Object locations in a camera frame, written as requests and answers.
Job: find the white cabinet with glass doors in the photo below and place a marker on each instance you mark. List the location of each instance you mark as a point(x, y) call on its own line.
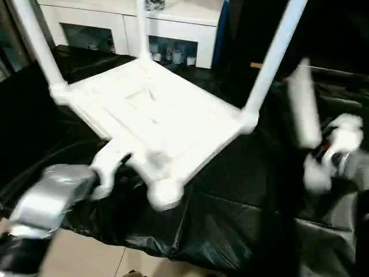
point(95, 17)

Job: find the black long bar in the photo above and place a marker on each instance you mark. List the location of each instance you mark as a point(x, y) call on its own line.
point(340, 72)

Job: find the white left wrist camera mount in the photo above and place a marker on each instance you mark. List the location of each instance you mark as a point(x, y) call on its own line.
point(105, 167)

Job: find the dark crumpled bag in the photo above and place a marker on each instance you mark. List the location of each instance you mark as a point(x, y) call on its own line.
point(155, 4)

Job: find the grey curtain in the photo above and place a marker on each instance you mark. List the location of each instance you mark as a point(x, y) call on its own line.
point(8, 57)

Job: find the black plastic mat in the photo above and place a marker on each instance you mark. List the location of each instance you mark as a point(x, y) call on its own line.
point(230, 216)

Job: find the white plastic table top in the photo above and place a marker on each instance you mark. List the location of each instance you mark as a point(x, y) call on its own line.
point(144, 115)

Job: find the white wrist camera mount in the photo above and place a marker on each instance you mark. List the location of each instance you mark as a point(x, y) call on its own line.
point(346, 135)
point(105, 167)

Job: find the blue upright panel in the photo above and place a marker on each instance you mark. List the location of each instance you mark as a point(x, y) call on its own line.
point(222, 34)

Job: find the black case with yellow label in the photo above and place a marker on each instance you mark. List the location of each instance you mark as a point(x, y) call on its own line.
point(253, 34)

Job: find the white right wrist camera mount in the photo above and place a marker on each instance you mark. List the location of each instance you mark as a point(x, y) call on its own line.
point(346, 135)

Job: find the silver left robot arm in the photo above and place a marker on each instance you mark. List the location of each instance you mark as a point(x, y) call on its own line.
point(49, 196)

